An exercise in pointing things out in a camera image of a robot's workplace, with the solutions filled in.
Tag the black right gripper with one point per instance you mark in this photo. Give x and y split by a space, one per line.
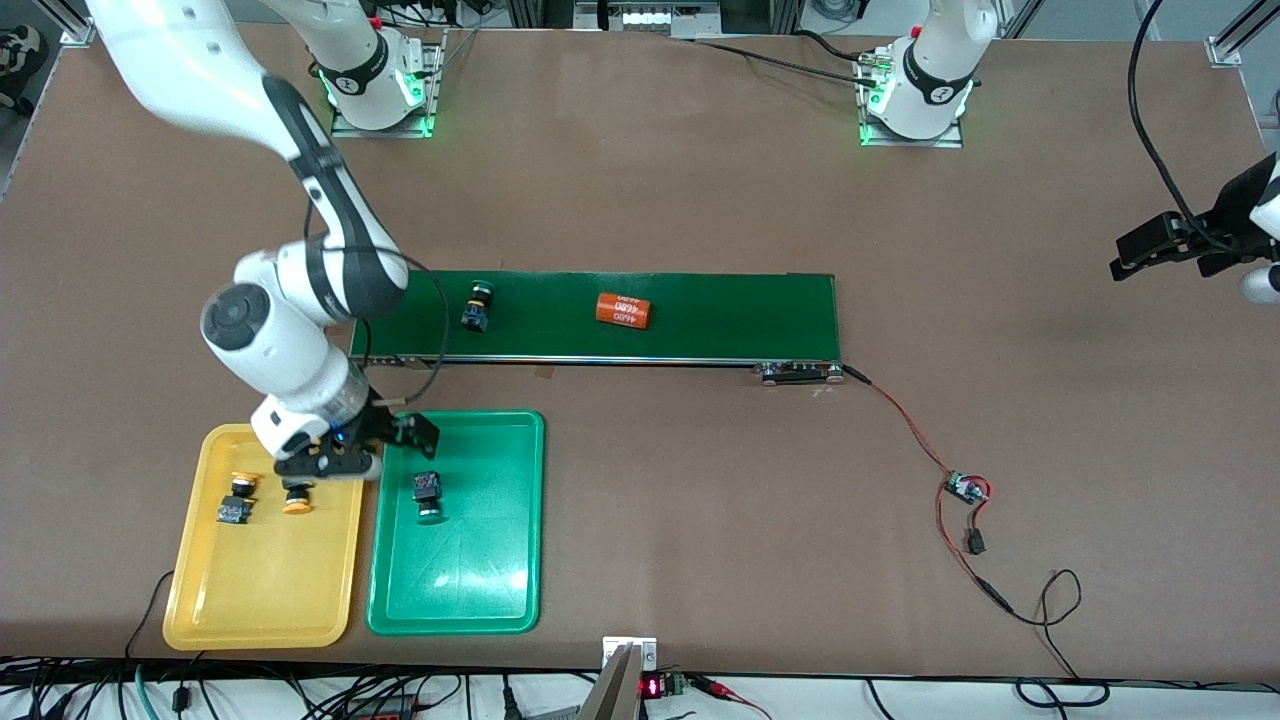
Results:
381 421

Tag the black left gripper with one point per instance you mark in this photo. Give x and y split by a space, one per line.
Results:
1236 206

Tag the green push button switch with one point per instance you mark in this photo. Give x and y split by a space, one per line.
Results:
477 315
428 487

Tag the yellow push button switch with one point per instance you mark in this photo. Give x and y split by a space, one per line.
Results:
236 508
297 505

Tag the orange cylinder with white print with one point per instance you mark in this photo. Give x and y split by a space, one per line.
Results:
624 310

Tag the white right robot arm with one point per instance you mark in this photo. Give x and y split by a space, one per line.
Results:
290 340

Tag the green plastic tray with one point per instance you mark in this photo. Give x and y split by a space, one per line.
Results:
460 570

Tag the yellow plastic tray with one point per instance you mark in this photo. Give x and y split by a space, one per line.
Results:
260 580

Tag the green conveyor belt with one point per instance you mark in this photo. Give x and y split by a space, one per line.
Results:
700 320

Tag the small green circuit board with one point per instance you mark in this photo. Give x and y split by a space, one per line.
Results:
965 487

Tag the red digit display module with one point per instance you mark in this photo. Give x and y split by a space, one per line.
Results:
652 687

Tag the white light module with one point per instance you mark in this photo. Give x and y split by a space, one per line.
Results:
645 15

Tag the aluminium frame profile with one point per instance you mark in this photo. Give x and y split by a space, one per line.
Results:
72 32
1225 50

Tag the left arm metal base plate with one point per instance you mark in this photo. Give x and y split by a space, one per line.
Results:
950 140

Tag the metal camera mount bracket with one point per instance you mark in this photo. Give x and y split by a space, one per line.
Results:
625 690

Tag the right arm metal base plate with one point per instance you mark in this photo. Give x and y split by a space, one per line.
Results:
435 80

